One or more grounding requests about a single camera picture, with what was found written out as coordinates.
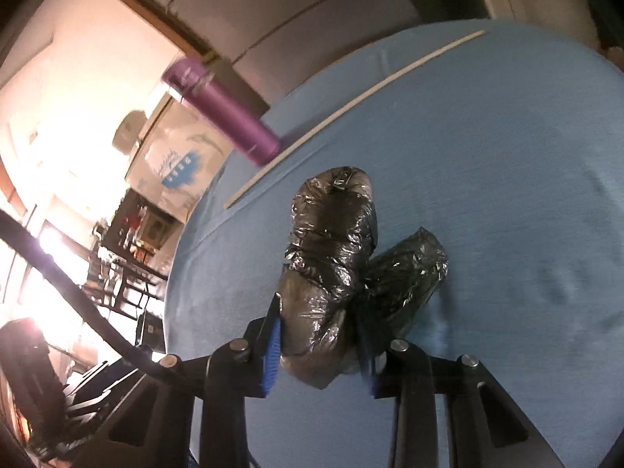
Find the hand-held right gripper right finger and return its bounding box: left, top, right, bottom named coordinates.
left=355, top=302, right=566, bottom=468

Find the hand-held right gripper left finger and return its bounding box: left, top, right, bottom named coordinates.
left=73, top=292, right=284, bottom=468

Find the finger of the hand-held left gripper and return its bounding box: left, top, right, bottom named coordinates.
left=66, top=346, right=157, bottom=413

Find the black plastic bag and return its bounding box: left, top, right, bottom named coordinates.
left=275, top=166, right=449, bottom=391

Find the black bin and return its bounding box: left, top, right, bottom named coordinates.
left=136, top=309, right=167, bottom=352

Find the dark metal shelf rack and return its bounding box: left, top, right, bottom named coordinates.
left=92, top=190, right=172, bottom=313

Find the white chest freezer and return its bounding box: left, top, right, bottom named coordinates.
left=124, top=95, right=235, bottom=221

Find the purple bottle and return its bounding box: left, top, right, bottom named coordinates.
left=162, top=57, right=282, bottom=167

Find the long white stick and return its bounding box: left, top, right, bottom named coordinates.
left=223, top=29, right=487, bottom=208

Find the grey cabinet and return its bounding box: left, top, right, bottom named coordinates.
left=170, top=0, right=440, bottom=108

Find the black cable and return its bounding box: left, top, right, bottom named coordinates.
left=0, top=209, right=169, bottom=382

